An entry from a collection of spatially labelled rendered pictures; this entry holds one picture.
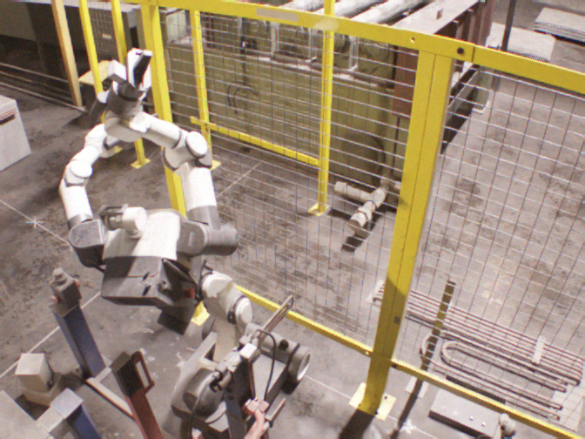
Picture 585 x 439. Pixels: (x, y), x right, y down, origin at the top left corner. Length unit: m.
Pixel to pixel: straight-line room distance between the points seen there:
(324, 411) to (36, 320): 1.84
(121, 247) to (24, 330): 1.83
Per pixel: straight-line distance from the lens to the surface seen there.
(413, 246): 1.78
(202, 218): 1.43
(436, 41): 1.43
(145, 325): 3.03
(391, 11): 4.44
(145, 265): 1.48
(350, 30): 1.53
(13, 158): 5.05
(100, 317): 3.16
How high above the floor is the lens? 2.25
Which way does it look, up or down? 38 degrees down
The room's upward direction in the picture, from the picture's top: straight up
